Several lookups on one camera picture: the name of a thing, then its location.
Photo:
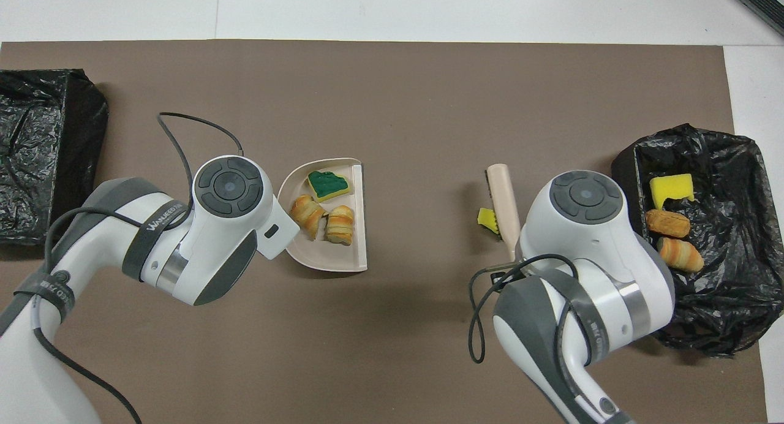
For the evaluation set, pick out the curled croissant piece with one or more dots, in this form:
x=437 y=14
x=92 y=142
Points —
x=306 y=214

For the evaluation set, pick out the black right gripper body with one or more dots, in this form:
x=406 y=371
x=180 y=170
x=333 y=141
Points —
x=502 y=274

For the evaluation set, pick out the yellow green sponge piece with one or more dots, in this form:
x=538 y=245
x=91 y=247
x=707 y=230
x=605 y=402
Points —
x=327 y=186

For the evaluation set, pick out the beige plastic dustpan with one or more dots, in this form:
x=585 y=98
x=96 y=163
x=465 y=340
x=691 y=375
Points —
x=318 y=253

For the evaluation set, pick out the brown bread roll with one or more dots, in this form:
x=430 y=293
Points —
x=667 y=223

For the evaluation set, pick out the brown paper table mat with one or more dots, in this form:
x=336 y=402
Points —
x=416 y=350

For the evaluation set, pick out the short stubby croissant piece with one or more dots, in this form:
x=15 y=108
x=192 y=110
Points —
x=340 y=226

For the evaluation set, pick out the large yellow sponge piece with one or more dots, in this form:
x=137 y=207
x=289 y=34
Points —
x=672 y=188

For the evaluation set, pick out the empty black bag-lined bin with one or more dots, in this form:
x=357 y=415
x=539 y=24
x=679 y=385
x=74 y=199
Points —
x=37 y=124

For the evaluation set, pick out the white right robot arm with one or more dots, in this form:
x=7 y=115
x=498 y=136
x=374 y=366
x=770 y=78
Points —
x=612 y=252

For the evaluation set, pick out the small yellow sponge piece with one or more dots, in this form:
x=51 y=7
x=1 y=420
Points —
x=487 y=219

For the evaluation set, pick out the black bag-lined trash bin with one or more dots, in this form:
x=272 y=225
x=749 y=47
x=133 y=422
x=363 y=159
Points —
x=729 y=166

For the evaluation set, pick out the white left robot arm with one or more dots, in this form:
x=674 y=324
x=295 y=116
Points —
x=208 y=249

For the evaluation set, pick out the long flaky croissant piece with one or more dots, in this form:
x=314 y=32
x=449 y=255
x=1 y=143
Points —
x=680 y=254

